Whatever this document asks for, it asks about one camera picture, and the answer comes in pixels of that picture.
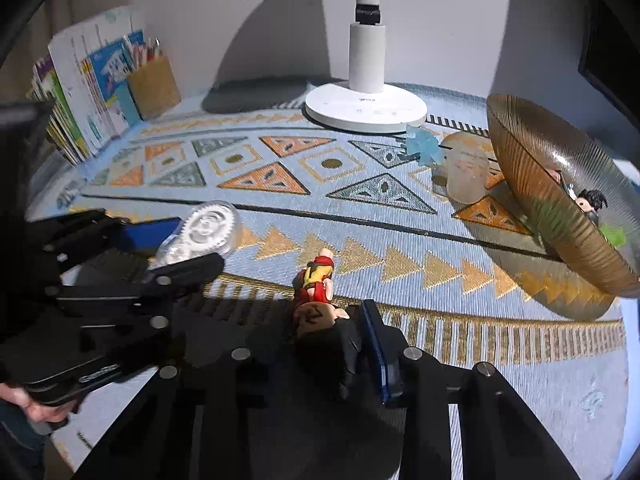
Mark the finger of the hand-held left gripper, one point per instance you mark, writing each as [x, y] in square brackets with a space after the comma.
[150, 234]
[190, 270]

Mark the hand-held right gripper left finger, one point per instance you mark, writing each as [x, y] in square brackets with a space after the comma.
[225, 400]

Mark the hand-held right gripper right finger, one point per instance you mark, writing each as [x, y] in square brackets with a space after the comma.
[378, 355]

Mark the clear correction tape dispenser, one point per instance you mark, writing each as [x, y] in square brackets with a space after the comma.
[205, 232]

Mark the black-haired red-clothed figurine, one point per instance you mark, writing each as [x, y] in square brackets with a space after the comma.
[317, 280]

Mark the amber ribbed glass bowl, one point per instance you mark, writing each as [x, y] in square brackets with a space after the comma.
[545, 185]

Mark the person's left hand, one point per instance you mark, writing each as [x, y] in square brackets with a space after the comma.
[35, 410]

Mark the woven brown pen holder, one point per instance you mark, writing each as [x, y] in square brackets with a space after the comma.
[155, 90]

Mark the patterned blue woven mat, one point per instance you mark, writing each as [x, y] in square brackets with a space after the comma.
[350, 200]

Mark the row of children's books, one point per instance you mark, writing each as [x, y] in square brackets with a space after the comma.
[85, 90]

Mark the bunch of coloured pencils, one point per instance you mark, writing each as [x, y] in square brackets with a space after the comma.
[145, 52]

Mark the frosted plastic cup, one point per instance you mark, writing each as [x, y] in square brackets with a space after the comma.
[467, 170]

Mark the light blue crystal toy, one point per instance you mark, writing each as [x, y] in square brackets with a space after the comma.
[424, 146]

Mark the white lamp stand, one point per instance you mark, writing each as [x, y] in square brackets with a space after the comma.
[367, 100]

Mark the small black-haired figure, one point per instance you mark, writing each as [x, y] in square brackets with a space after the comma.
[590, 200]

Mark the green toy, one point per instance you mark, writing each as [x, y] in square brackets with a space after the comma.
[612, 236]

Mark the dark monitor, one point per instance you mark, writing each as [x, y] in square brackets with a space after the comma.
[612, 60]

